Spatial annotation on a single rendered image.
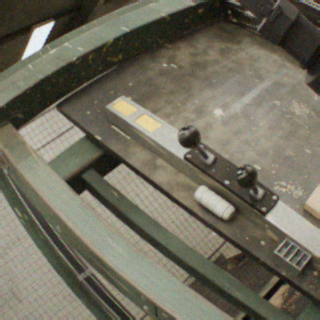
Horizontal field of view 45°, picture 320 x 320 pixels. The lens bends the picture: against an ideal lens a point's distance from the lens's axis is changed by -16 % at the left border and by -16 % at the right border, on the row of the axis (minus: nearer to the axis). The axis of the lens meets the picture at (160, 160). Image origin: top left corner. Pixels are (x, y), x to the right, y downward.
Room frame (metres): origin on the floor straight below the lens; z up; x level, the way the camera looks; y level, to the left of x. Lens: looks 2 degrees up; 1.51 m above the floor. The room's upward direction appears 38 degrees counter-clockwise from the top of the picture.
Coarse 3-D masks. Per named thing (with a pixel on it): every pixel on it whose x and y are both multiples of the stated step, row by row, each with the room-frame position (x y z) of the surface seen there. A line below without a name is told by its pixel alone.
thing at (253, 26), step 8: (232, 0) 1.18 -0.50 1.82; (232, 8) 1.22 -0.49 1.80; (240, 8) 1.20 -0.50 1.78; (232, 16) 1.25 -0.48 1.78; (240, 16) 1.22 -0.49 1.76; (248, 16) 1.19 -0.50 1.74; (240, 24) 1.24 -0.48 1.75; (248, 24) 1.22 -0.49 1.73; (256, 24) 1.19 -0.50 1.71; (256, 32) 1.22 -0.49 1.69
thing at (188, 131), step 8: (184, 128) 0.70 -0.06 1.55; (192, 128) 0.70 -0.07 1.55; (184, 136) 0.69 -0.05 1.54; (192, 136) 0.69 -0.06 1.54; (200, 136) 0.70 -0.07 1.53; (184, 144) 0.70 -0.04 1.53; (192, 144) 0.70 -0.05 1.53; (200, 152) 0.76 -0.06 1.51; (208, 152) 0.80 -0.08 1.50; (208, 160) 0.79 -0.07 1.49
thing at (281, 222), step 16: (112, 112) 0.91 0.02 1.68; (144, 112) 0.90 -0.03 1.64; (128, 128) 0.90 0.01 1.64; (144, 128) 0.87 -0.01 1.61; (160, 128) 0.87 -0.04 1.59; (144, 144) 0.89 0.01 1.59; (160, 144) 0.85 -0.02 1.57; (176, 144) 0.84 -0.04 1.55; (176, 160) 0.84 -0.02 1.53; (192, 176) 0.83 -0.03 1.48; (224, 192) 0.78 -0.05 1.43; (240, 208) 0.77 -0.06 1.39; (272, 208) 0.74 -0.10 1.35; (288, 208) 0.73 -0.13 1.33; (256, 224) 0.76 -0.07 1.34; (272, 224) 0.72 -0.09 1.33; (288, 224) 0.71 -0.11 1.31; (304, 224) 0.71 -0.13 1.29; (304, 240) 0.68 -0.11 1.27
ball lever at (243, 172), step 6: (240, 168) 0.65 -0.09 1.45; (246, 168) 0.64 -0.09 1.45; (252, 168) 0.64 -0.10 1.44; (240, 174) 0.64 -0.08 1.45; (246, 174) 0.64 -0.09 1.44; (252, 174) 0.64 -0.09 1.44; (240, 180) 0.64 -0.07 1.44; (246, 180) 0.64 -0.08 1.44; (252, 180) 0.64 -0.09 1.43; (240, 186) 0.65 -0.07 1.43; (246, 186) 0.64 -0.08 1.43; (252, 186) 0.65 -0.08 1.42; (258, 186) 0.75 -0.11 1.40; (252, 192) 0.74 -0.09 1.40; (258, 192) 0.73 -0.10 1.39; (264, 192) 0.74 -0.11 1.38; (258, 198) 0.73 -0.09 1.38
